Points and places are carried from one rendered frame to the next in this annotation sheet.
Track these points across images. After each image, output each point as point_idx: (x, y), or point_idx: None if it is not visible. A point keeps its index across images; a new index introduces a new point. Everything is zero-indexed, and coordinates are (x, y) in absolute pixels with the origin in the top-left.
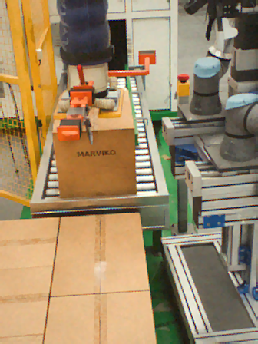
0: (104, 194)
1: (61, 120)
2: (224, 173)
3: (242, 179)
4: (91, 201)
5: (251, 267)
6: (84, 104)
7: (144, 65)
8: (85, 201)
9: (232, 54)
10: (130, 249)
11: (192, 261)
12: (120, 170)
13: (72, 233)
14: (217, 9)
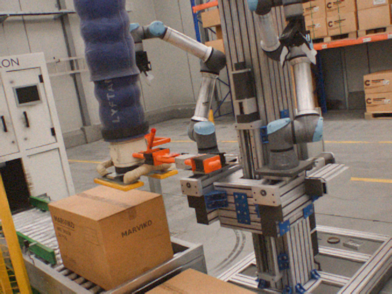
0: (149, 268)
1: (193, 158)
2: (287, 180)
3: (297, 182)
4: (147, 275)
5: (291, 268)
6: (178, 154)
7: (46, 193)
8: (142, 277)
9: (73, 185)
10: (223, 289)
11: None
12: (158, 238)
13: None
14: (303, 37)
